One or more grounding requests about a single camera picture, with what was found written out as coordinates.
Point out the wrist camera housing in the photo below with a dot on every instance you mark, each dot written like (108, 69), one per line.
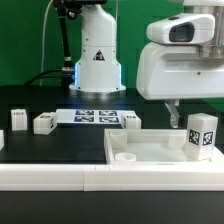
(183, 29)

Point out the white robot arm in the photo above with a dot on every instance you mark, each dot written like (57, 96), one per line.
(98, 73)

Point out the white square tabletop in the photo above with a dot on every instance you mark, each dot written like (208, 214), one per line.
(145, 147)

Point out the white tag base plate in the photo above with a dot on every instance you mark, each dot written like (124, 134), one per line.
(90, 116)

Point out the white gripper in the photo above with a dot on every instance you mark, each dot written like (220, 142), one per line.
(177, 72)

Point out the white block left edge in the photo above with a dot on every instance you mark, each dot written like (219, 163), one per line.
(1, 139)

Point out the black camera stand pole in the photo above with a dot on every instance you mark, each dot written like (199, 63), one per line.
(66, 9)

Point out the white U-shaped obstacle wall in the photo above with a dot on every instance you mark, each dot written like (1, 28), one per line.
(203, 175)

